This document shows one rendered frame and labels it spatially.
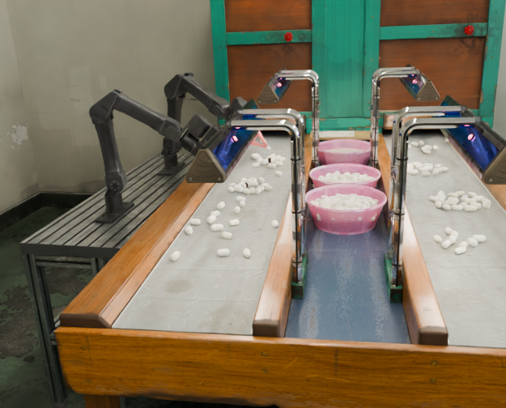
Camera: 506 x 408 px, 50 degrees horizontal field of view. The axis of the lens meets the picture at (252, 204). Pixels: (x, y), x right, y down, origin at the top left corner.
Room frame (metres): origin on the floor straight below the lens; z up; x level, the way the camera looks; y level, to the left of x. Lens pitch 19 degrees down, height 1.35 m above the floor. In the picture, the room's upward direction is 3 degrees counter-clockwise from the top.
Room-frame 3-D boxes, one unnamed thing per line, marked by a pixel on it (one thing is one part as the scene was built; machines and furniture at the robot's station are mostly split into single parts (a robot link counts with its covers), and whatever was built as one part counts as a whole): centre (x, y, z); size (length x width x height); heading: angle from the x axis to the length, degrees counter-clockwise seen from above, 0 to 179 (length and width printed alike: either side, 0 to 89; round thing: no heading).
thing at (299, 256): (1.31, -0.04, 0.90); 0.20 x 0.19 x 0.45; 170
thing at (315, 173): (1.97, -0.35, 0.72); 0.27 x 0.27 x 0.10
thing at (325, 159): (2.41, -0.43, 0.72); 0.27 x 0.27 x 0.10
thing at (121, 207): (1.91, 0.51, 0.71); 0.20 x 0.07 x 0.08; 167
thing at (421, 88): (2.19, -0.67, 1.08); 0.62 x 0.08 x 0.07; 170
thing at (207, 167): (1.33, 0.04, 1.08); 0.62 x 0.08 x 0.07; 170
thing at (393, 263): (1.24, -0.43, 0.90); 0.20 x 0.19 x 0.45; 170
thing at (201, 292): (1.87, 0.01, 0.73); 1.81 x 0.30 x 0.02; 170
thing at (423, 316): (1.78, -0.49, 0.71); 1.81 x 0.05 x 0.11; 170
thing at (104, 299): (1.90, 0.22, 0.67); 1.81 x 0.12 x 0.19; 170
